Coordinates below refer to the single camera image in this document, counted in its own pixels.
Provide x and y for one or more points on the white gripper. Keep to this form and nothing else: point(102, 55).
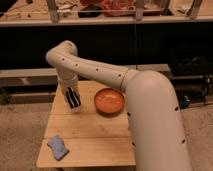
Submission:
point(72, 98)

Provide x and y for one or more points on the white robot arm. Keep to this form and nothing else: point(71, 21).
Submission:
point(154, 115)

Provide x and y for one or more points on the orange ceramic cup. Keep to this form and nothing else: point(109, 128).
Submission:
point(109, 101)

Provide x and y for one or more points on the blue eraser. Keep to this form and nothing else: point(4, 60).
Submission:
point(58, 148)

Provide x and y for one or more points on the wooden slat table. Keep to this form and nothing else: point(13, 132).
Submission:
point(93, 140)

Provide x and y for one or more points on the red cloth on shelf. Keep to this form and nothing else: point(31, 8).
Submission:
point(117, 8)

